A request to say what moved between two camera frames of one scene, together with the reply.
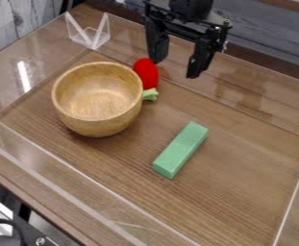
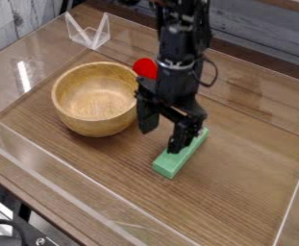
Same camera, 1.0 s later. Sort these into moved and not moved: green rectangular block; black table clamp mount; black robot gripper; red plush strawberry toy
Moved: black robot gripper
Not moved: black table clamp mount; green rectangular block; red plush strawberry toy
